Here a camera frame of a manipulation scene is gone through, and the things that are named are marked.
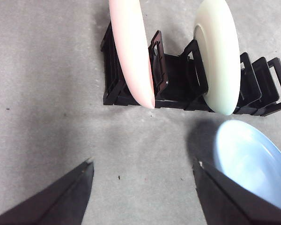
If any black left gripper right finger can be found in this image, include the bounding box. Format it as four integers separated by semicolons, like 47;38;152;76
192;158;281;225

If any pink plate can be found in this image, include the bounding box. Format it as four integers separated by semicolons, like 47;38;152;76
108;0;156;110

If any black plate rack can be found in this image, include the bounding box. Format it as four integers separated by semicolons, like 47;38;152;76
100;21;281;117

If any blue plate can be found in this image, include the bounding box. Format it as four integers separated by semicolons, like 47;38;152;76
213;120;281;211

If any pale green plate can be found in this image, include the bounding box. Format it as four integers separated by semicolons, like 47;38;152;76
193;0;241;116

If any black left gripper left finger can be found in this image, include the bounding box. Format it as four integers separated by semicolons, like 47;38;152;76
0;158;95;225

